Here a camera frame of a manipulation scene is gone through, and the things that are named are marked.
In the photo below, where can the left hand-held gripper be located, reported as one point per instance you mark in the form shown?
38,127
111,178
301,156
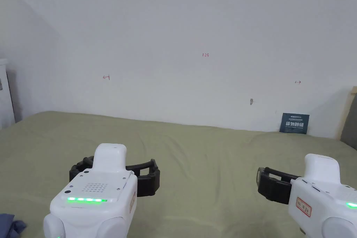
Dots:
92,193

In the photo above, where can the bed with pale green sheet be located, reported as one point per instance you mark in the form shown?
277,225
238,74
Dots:
206,165

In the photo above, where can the dark blue garment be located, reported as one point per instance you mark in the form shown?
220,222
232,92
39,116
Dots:
8,225

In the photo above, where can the dark blue sign card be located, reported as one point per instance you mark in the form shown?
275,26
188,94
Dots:
294,123

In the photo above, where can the grey padded headboard wooden frame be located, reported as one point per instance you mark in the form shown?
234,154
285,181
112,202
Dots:
350,126

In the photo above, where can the white cabinet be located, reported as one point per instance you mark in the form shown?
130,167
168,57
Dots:
5,98

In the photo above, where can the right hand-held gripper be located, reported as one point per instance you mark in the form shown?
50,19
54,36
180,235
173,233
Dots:
320,199

